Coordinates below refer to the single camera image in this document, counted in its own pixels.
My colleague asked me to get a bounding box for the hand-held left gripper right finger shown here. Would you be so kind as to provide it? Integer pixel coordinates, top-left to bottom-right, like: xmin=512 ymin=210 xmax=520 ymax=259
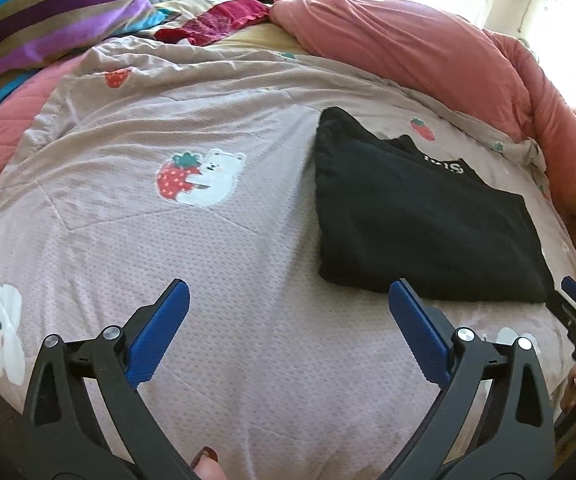
xmin=388 ymin=280 xmax=556 ymax=480

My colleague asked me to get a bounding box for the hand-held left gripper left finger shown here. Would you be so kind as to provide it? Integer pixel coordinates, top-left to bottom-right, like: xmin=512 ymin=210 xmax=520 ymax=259
xmin=22 ymin=279 xmax=191 ymax=480

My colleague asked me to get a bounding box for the black sweater with orange cuffs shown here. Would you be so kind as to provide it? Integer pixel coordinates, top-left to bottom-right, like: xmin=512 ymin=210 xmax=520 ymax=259
xmin=314 ymin=106 xmax=557 ymax=305

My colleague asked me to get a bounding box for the person's right hand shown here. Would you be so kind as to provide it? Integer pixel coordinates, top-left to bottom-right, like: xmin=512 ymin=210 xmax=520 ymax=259
xmin=558 ymin=367 xmax=576 ymax=413

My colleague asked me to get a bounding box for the person's left hand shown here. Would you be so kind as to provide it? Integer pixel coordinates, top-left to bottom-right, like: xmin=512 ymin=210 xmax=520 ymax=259
xmin=190 ymin=445 xmax=229 ymax=480

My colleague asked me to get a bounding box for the strawberry printed blanket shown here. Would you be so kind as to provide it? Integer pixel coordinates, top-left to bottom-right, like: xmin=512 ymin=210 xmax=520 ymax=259
xmin=0 ymin=37 xmax=576 ymax=480

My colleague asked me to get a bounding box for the pink duvet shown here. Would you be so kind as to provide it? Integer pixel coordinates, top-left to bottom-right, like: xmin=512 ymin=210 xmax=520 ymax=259
xmin=268 ymin=0 xmax=576 ymax=221

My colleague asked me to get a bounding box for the pale yellow sheet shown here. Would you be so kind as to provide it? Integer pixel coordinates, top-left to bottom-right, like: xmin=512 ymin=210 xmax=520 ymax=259
xmin=208 ymin=22 xmax=313 ymax=59

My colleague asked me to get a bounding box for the red cloth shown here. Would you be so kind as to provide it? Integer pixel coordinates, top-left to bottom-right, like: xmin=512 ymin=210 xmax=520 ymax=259
xmin=155 ymin=0 xmax=271 ymax=46

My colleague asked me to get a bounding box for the striped pillow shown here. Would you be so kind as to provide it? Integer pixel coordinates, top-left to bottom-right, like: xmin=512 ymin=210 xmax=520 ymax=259
xmin=0 ymin=0 xmax=169 ymax=131

